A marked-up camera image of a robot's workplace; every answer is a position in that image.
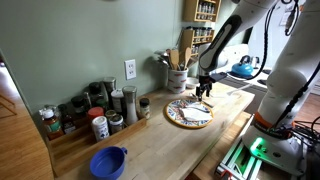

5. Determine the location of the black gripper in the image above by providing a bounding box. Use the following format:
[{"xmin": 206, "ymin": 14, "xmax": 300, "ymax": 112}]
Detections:
[{"xmin": 195, "ymin": 75, "xmax": 215, "ymax": 102}]

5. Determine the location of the silver spoon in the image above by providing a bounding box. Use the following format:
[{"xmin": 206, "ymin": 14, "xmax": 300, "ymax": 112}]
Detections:
[{"xmin": 188, "ymin": 94, "xmax": 215, "ymax": 108}]

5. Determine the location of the silver fork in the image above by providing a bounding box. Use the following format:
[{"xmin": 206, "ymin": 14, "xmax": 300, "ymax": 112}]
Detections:
[{"xmin": 182, "ymin": 104, "xmax": 211, "ymax": 114}]

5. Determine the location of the colourful floral ceramic plate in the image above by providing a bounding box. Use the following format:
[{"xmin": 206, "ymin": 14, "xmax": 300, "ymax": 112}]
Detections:
[{"xmin": 164, "ymin": 98, "xmax": 215, "ymax": 130}]

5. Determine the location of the wooden spoon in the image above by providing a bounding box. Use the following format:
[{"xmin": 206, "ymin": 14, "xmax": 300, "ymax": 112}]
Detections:
[{"xmin": 183, "ymin": 46, "xmax": 193, "ymax": 70}]

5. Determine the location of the white ceramic bowl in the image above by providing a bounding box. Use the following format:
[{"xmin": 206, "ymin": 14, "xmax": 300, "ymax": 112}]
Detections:
[{"xmin": 185, "ymin": 76, "xmax": 201, "ymax": 90}]

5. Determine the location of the white paper napkin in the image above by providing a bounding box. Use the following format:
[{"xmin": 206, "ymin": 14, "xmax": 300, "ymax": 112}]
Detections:
[{"xmin": 179, "ymin": 106, "xmax": 214, "ymax": 123}]

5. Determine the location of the white orange-striped utensil crock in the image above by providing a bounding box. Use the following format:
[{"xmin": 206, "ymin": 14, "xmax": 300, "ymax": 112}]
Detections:
[{"xmin": 167, "ymin": 67, "xmax": 189, "ymax": 94}]

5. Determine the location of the wooden spatula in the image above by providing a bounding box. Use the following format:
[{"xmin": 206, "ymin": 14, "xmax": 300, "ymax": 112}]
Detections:
[{"xmin": 169, "ymin": 49, "xmax": 181, "ymax": 71}]

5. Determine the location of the blue kettle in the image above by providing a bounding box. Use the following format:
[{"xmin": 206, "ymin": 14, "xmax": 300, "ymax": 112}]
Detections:
[{"xmin": 230, "ymin": 54, "xmax": 255, "ymax": 77}]

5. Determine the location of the white stove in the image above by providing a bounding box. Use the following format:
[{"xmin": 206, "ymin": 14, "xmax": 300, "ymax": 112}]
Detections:
[{"xmin": 214, "ymin": 43, "xmax": 278, "ymax": 88}]

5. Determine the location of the silver metal ladle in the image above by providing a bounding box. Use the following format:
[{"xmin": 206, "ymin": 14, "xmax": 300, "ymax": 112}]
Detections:
[{"xmin": 153, "ymin": 49, "xmax": 170, "ymax": 69}]

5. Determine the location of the small black-lid pepper jar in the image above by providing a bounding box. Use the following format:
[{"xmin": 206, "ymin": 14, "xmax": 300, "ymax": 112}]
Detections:
[{"xmin": 139, "ymin": 97, "xmax": 151, "ymax": 120}]

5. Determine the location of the tall glass salt grinder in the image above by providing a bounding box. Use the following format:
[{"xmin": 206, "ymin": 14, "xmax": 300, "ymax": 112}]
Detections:
[{"xmin": 121, "ymin": 85, "xmax": 139, "ymax": 126}]

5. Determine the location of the white spice container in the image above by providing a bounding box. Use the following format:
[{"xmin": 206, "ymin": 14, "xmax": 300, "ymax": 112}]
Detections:
[{"xmin": 110, "ymin": 88, "xmax": 125, "ymax": 114}]

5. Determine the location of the silver-lid spice jar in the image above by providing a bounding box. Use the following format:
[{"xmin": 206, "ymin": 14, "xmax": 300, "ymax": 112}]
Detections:
[{"xmin": 109, "ymin": 114, "xmax": 125, "ymax": 135}]

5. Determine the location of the steel-top dark grinder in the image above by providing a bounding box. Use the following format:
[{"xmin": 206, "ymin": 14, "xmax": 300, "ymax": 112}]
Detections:
[{"xmin": 102, "ymin": 76, "xmax": 117, "ymax": 101}]

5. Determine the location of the gold-lid spice jar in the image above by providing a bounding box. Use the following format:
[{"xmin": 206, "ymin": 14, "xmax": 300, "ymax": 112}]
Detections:
[{"xmin": 104, "ymin": 109, "xmax": 118, "ymax": 122}]

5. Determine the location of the black-lid dark bottle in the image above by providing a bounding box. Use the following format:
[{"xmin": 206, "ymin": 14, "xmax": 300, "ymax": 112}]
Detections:
[{"xmin": 88, "ymin": 81, "xmax": 104, "ymax": 108}]

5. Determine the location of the white patterned spice shaker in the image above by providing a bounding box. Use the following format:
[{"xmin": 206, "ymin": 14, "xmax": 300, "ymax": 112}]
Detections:
[{"xmin": 91, "ymin": 115, "xmax": 110, "ymax": 142}]

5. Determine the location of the red-lid spice jar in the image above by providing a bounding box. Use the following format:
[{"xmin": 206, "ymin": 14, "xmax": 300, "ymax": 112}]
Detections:
[{"xmin": 87, "ymin": 106, "xmax": 105, "ymax": 123}]

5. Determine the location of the blue plastic measuring cup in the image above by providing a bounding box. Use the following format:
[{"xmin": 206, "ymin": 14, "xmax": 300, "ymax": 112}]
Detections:
[{"xmin": 89, "ymin": 145, "xmax": 129, "ymax": 180}]

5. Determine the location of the black-lid spice jar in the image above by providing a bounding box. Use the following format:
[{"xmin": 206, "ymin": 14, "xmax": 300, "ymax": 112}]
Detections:
[{"xmin": 70, "ymin": 95, "xmax": 88, "ymax": 126}]

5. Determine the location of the dark sauce bottle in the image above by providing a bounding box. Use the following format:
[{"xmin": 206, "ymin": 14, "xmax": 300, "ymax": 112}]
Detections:
[{"xmin": 58, "ymin": 103, "xmax": 77, "ymax": 134}]

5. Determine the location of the wooden spice tray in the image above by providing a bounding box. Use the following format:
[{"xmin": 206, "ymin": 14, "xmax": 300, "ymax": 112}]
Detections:
[{"xmin": 44, "ymin": 116, "xmax": 148, "ymax": 178}]

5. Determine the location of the white-cap red sauce bottle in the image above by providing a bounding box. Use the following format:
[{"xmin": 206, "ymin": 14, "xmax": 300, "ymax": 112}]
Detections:
[{"xmin": 41, "ymin": 108, "xmax": 65, "ymax": 140}]

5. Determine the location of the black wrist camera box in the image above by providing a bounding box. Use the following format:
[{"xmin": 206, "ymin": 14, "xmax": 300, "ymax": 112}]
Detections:
[{"xmin": 209, "ymin": 71, "xmax": 229, "ymax": 83}]

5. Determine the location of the wooden wall spice rack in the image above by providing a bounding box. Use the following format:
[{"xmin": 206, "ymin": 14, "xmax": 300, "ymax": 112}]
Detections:
[
  {"xmin": 179, "ymin": 27, "xmax": 216, "ymax": 58},
  {"xmin": 182, "ymin": 0, "xmax": 222, "ymax": 24}
]

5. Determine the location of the white wall outlet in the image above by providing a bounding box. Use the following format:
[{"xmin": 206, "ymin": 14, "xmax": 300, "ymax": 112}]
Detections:
[{"xmin": 124, "ymin": 58, "xmax": 138, "ymax": 81}]

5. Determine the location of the aluminium base frame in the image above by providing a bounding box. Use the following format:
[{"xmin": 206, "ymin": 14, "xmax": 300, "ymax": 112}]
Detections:
[{"xmin": 214, "ymin": 133, "xmax": 320, "ymax": 180}]

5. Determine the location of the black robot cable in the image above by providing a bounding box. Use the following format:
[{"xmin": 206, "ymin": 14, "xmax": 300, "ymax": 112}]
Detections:
[
  {"xmin": 273, "ymin": 69, "xmax": 320, "ymax": 131},
  {"xmin": 248, "ymin": 3, "xmax": 279, "ymax": 81}
]

